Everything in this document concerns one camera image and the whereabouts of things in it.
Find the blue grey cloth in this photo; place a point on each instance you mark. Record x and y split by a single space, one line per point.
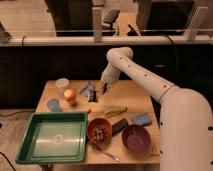
88 89

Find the black brush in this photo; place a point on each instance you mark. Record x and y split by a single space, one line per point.
92 96

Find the green plastic tray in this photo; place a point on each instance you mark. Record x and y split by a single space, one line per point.
54 137

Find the metal spoon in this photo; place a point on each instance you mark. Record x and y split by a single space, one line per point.
106 153

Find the wooden table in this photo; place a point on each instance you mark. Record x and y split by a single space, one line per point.
124 93

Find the white horizontal rail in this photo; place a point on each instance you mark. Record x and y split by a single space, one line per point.
106 41

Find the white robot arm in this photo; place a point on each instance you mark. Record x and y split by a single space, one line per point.
186 117

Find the blue sponge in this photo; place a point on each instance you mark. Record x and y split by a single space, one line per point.
142 119

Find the black office chair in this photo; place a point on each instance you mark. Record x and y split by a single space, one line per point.
108 21

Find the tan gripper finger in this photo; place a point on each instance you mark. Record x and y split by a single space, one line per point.
105 88
100 85

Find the orange apple toy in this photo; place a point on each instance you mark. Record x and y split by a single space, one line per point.
70 95

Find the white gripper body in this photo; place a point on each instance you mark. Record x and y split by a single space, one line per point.
109 77

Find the black rectangular block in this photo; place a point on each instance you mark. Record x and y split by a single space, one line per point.
119 126

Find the purple bowl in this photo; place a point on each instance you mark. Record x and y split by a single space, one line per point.
136 139

